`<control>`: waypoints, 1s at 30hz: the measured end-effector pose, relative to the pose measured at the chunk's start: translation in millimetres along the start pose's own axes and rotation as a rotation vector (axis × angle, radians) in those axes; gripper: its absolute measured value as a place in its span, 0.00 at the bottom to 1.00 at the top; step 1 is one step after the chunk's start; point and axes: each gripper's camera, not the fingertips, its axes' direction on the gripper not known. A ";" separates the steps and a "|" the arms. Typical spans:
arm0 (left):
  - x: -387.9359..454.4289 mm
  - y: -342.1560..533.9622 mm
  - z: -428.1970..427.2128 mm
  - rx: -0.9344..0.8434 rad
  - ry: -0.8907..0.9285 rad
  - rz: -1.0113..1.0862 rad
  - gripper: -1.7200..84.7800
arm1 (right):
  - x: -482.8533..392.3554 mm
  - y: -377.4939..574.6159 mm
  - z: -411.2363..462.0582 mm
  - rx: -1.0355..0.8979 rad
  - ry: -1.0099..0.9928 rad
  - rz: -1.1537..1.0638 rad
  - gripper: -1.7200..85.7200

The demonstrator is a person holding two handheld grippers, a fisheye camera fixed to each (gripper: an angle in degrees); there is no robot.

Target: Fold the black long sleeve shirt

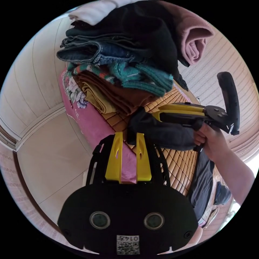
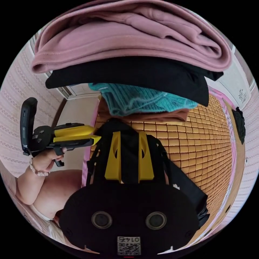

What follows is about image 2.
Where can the black knitted cloth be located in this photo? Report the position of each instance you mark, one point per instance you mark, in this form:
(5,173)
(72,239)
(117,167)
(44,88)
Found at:
(239,125)

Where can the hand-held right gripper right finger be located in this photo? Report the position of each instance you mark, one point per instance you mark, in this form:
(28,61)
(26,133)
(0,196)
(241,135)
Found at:
(146,159)

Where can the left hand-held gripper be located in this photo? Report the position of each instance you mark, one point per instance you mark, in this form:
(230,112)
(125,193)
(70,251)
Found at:
(41,139)

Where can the person's left hand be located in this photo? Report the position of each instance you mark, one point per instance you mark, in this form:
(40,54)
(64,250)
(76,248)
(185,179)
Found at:
(45,161)

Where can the pile of clothes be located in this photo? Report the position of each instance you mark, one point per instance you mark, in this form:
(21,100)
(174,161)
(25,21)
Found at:
(121,40)

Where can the person's left forearm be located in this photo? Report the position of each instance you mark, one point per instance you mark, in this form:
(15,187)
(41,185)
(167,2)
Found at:
(28,186)

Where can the white door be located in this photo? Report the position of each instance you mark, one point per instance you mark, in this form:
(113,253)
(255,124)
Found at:
(79,91)

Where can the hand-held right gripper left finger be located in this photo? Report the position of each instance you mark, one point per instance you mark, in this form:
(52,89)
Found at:
(112,159)

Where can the black long sleeve shirt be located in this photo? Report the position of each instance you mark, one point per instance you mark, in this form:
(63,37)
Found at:
(129,145)

